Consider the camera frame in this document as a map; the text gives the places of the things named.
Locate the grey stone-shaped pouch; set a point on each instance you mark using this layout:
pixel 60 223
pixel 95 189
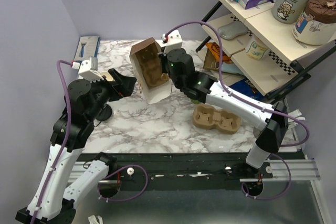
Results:
pixel 232 30

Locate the orange brown snack bag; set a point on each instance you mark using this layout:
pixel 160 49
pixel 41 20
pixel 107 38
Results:
pixel 211 61

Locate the brown paper bag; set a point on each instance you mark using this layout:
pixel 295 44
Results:
pixel 152 95

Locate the brown cardboard cup carrier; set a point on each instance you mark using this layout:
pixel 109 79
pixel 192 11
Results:
pixel 207 117
pixel 151 67

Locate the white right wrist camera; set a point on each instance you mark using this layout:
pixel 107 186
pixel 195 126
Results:
pixel 171 41

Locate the white printed mug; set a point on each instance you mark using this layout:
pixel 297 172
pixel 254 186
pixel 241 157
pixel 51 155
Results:
pixel 256 49

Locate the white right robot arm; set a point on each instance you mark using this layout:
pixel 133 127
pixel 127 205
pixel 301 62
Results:
pixel 269 119

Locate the blue razor package box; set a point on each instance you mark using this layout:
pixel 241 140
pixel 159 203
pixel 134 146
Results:
pixel 87 47

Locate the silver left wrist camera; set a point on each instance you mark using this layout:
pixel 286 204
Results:
pixel 88 70

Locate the beige black folding shelf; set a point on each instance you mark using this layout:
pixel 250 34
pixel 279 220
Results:
pixel 278 73

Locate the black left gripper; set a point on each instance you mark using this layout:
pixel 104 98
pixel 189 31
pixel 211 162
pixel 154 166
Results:
pixel 123 86

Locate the blue snack package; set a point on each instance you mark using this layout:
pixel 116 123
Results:
pixel 247 88

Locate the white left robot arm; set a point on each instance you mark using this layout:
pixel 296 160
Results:
pixel 53 201

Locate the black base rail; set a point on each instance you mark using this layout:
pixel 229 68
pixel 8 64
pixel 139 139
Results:
pixel 182 171

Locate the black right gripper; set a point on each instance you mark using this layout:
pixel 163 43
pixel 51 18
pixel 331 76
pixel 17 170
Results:
pixel 172 50

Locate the green paper cup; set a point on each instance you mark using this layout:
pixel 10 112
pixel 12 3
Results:
pixel 195 101
pixel 106 75

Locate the white plastic scrap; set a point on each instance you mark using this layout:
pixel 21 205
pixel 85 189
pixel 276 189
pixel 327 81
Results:
pixel 95 219

